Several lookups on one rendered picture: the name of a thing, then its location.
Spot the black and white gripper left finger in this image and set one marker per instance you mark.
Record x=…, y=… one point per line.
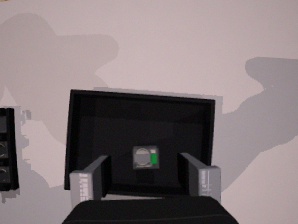
x=93, y=182

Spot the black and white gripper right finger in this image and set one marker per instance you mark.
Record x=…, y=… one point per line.
x=198, y=179

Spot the grey relay with green button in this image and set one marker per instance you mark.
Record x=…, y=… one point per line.
x=145, y=157

